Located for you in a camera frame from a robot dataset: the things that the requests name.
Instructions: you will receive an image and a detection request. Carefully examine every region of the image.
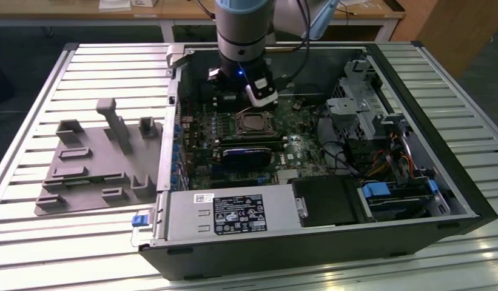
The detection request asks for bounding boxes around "silver CPU plate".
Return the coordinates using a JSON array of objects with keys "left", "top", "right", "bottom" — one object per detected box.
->
[{"left": 243, "top": 116, "right": 270, "bottom": 131}]

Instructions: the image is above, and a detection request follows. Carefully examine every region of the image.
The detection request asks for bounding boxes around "CPU socket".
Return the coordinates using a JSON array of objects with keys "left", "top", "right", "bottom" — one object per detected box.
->
[{"left": 231, "top": 110, "right": 280, "bottom": 137}]

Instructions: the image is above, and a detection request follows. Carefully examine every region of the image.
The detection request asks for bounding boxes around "black graphics card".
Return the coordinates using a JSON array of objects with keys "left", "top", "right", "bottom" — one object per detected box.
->
[{"left": 220, "top": 146, "right": 272, "bottom": 167}]

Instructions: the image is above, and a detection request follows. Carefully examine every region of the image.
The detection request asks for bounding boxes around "green motherboard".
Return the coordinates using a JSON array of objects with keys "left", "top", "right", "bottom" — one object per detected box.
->
[{"left": 179, "top": 96, "right": 328, "bottom": 192}]

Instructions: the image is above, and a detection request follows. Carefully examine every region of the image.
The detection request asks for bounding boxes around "metal drive cage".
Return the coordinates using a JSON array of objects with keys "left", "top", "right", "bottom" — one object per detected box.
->
[{"left": 324, "top": 60, "right": 411, "bottom": 142}]

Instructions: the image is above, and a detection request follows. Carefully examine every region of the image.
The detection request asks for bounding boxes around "silver finned heatsink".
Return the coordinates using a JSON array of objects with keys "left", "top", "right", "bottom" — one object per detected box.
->
[{"left": 276, "top": 169, "right": 302, "bottom": 184}]

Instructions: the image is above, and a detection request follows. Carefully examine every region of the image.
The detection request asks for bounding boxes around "plain white box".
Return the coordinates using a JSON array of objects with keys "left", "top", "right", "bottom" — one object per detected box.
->
[{"left": 98, "top": 0, "right": 132, "bottom": 13}]

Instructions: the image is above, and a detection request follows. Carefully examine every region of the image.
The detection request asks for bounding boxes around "grey parts rack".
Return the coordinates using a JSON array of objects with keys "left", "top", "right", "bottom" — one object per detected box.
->
[{"left": 32, "top": 97, "right": 164, "bottom": 216}]

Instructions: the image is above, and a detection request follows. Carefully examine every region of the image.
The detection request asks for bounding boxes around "black drive box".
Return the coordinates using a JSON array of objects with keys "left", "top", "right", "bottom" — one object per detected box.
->
[{"left": 291, "top": 176, "right": 374, "bottom": 228}]

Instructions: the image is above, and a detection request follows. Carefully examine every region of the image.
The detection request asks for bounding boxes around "grey power supply unit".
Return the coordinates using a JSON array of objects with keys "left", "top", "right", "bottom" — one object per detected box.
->
[{"left": 163, "top": 184, "right": 302, "bottom": 242}]

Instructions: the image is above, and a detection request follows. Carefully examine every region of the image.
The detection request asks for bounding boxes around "wooden desk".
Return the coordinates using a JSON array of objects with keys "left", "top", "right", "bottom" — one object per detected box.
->
[{"left": 0, "top": 0, "right": 406, "bottom": 43}]

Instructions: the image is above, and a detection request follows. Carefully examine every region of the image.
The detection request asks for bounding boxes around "hard disk in blue carrier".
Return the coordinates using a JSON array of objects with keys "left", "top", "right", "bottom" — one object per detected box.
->
[{"left": 358, "top": 179, "right": 439, "bottom": 222}]

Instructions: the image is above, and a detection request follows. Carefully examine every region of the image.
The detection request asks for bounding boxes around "wooden cabinet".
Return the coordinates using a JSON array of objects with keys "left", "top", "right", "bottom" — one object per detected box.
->
[{"left": 392, "top": 0, "right": 498, "bottom": 79}]

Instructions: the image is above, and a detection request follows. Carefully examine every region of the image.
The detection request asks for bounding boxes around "black open PC case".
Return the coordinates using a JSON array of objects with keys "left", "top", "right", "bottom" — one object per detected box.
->
[{"left": 131, "top": 41, "right": 498, "bottom": 281}]

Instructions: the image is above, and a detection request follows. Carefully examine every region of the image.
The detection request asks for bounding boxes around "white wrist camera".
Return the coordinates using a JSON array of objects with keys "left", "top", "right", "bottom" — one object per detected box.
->
[{"left": 244, "top": 77, "right": 279, "bottom": 107}]

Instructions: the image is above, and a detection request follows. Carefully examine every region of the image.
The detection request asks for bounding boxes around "black camera cable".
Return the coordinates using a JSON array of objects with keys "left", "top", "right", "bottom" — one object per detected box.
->
[{"left": 276, "top": 0, "right": 314, "bottom": 89}]

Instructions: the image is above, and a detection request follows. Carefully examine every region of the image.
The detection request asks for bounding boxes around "coloured power wire bundle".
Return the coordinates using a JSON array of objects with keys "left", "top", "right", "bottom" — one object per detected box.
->
[{"left": 363, "top": 150, "right": 415, "bottom": 179}]

